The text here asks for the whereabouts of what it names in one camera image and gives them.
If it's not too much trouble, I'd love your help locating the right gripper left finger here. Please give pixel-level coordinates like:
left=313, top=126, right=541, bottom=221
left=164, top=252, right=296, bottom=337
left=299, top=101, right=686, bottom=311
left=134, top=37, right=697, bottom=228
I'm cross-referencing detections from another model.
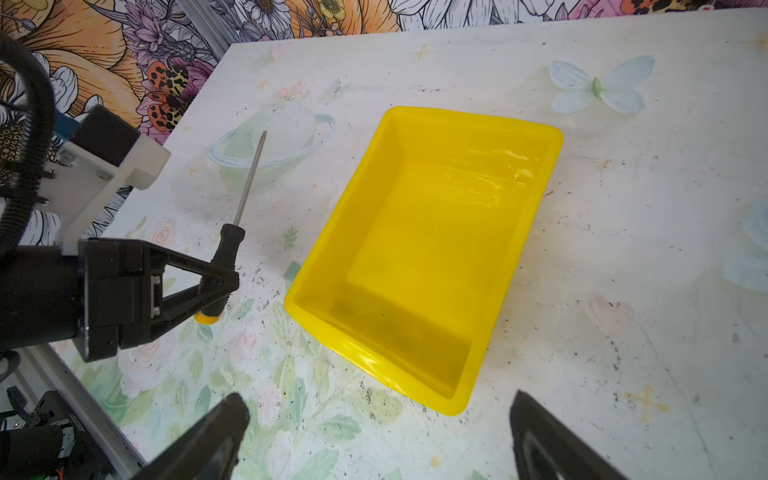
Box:
left=133, top=393, right=250, bottom=480

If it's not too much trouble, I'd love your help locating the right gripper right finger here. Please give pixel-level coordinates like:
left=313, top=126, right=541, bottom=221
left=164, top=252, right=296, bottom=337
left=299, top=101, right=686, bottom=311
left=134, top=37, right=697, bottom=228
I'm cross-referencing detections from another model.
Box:
left=509, top=390, right=626, bottom=480

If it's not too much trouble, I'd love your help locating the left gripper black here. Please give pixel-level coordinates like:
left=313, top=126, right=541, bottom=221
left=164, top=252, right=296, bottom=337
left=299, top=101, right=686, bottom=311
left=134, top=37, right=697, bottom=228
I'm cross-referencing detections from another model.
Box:
left=1, top=239, right=239, bottom=362

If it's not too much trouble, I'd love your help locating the black yellow handled screwdriver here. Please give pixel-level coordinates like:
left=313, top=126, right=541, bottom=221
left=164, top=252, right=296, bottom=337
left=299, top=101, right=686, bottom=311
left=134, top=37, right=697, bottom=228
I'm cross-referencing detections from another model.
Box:
left=194, top=131, right=268, bottom=325

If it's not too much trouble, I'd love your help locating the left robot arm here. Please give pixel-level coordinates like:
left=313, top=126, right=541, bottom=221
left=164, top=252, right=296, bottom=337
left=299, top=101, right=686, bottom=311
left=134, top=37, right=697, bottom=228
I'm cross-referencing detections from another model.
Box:
left=1, top=226, right=243, bottom=479

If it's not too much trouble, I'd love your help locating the yellow plastic bin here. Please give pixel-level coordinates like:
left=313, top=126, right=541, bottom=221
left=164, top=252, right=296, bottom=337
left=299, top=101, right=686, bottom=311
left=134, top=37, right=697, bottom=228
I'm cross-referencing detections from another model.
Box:
left=285, top=106, right=564, bottom=416

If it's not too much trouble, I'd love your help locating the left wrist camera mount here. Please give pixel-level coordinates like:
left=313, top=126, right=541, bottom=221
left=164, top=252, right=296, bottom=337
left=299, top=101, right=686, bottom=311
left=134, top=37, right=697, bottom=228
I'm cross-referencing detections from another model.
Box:
left=38, top=105, right=170, bottom=256

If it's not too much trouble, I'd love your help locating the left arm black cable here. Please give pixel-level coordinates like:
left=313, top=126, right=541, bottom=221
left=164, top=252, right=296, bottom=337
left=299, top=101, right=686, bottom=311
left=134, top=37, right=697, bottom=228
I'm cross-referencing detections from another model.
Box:
left=0, top=32, right=56, bottom=253

